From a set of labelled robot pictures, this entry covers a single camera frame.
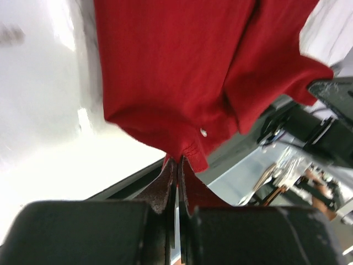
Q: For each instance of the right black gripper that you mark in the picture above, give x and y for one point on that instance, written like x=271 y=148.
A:
x=328 y=141

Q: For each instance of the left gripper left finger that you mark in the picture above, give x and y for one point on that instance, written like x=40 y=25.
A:
x=136 y=231

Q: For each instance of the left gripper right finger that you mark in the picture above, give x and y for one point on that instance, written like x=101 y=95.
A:
x=215 y=232

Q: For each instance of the dark red t shirt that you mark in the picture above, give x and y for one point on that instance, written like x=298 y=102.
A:
x=185 y=76

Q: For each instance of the aluminium rail profile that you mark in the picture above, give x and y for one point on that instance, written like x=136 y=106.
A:
x=298 y=179

